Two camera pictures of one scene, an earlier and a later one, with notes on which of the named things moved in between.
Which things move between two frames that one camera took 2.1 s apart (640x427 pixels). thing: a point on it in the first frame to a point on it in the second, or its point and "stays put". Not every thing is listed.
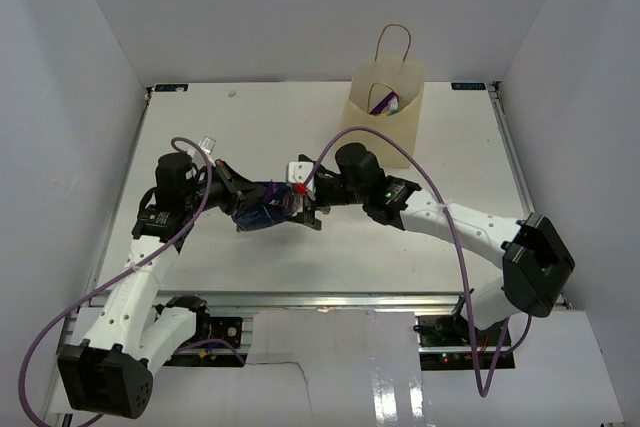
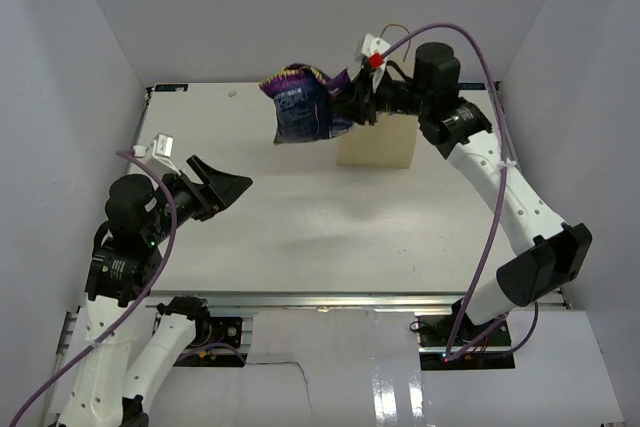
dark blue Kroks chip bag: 278,205 to 303,98
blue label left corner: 171,87 stays put
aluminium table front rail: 339,298 stays put
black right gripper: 311,205 to 364,102
